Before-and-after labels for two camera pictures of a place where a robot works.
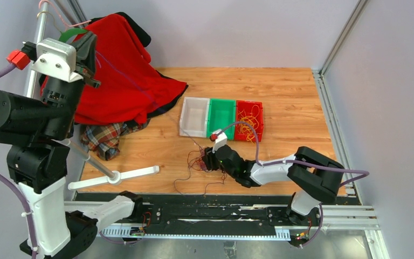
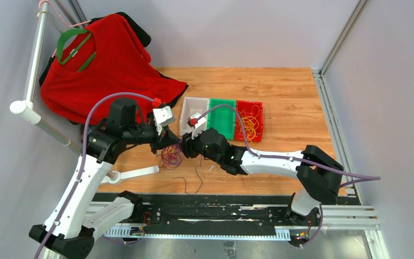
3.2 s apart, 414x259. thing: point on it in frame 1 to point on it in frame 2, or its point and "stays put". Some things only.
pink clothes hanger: x=65 y=24 stays put
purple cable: x=151 y=100 to x=172 y=156
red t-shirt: x=129 y=87 stays put
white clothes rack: x=114 y=178 stays put
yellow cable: x=250 y=118 stays put
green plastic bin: x=221 y=114 stays put
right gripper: x=211 y=157 to x=188 y=145
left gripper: x=87 y=58 to x=166 y=138
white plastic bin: x=194 y=117 stays put
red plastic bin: x=250 y=112 stays put
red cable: x=174 y=188 to x=172 y=157
